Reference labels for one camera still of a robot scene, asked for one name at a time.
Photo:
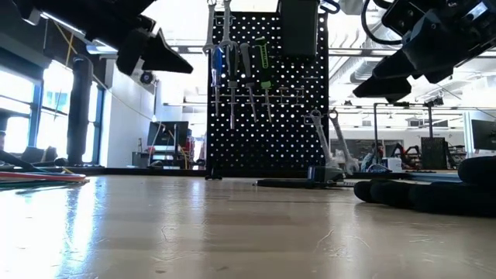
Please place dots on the black round speaker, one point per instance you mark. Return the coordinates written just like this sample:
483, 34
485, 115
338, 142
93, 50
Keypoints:
146, 77

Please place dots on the bright window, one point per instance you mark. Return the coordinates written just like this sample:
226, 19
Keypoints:
15, 112

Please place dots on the black monitor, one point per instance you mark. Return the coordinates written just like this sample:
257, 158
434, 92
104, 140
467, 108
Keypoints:
166, 133
484, 135

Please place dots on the person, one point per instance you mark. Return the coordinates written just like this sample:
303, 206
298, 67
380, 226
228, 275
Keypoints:
372, 159

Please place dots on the black perforated panel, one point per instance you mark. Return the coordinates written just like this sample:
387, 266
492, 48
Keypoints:
433, 153

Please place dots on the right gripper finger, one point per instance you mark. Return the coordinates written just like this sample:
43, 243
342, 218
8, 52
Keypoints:
395, 67
383, 91

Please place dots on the silver ventilation duct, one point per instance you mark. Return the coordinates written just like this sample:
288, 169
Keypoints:
364, 71

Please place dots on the ceiling light strip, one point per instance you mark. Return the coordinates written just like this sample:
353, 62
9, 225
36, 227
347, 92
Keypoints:
100, 49

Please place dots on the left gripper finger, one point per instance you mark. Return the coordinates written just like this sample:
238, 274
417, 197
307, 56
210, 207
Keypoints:
166, 58

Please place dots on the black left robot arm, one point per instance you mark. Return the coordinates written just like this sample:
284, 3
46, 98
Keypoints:
77, 15

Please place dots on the black tape measure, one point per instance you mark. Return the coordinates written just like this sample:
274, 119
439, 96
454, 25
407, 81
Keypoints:
325, 173

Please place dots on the black aluminium frame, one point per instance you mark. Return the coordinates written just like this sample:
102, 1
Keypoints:
116, 171

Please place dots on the black peg board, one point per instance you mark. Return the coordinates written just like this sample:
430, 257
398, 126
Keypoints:
271, 147

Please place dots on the red tool cart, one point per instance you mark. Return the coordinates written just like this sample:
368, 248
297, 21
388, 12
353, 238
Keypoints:
188, 149

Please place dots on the black peg board bin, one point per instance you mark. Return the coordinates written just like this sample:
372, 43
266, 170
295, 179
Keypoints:
299, 31

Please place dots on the black round column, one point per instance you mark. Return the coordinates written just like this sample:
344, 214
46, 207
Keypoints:
79, 116

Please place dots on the white bucket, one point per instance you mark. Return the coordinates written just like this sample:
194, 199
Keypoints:
391, 164

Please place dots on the black pipe stand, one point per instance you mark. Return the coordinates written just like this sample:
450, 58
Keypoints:
375, 128

